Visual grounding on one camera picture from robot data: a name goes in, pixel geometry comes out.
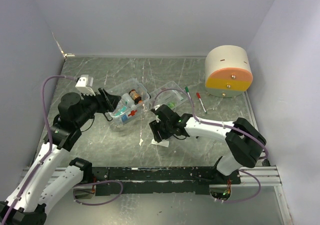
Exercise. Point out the red capped marker pen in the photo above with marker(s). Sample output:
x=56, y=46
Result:
x=201, y=102

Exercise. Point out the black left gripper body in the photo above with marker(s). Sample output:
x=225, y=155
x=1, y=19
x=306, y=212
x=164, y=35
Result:
x=103, y=99

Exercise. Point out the aluminium frame rail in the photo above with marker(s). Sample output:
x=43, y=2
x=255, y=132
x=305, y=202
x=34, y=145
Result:
x=266, y=177

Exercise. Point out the clear plastic box lid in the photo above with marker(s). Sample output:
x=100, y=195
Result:
x=200, y=148

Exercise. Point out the white bandage wrapper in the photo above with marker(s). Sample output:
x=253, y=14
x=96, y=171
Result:
x=163, y=143

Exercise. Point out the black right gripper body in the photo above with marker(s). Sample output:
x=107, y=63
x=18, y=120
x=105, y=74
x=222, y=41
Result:
x=158, y=129

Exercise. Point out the green capped marker pen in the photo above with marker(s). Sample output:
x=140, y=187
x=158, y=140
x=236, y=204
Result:
x=189, y=96

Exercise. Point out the cream round drawer cabinet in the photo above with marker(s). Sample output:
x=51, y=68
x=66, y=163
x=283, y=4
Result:
x=227, y=71

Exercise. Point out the blue white medicine bottle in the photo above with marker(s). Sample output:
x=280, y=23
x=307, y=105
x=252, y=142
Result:
x=124, y=118

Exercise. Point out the brown orange medicine bottle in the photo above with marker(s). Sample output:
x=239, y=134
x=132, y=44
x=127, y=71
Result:
x=136, y=97

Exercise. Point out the white teal medicine bottle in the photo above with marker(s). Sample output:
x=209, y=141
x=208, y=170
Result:
x=127, y=100

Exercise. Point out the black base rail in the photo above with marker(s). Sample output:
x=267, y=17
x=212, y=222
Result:
x=149, y=180

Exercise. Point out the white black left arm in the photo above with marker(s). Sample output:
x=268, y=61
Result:
x=35, y=196

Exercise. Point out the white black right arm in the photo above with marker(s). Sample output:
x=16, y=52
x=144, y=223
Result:
x=244, y=142

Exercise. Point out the small green medicine box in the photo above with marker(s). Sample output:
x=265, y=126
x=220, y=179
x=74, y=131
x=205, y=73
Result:
x=171, y=105

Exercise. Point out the teal blister pack bag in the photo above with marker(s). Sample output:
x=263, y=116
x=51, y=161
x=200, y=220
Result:
x=120, y=111

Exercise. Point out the clear plastic medicine box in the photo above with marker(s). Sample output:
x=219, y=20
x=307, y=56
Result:
x=137, y=110

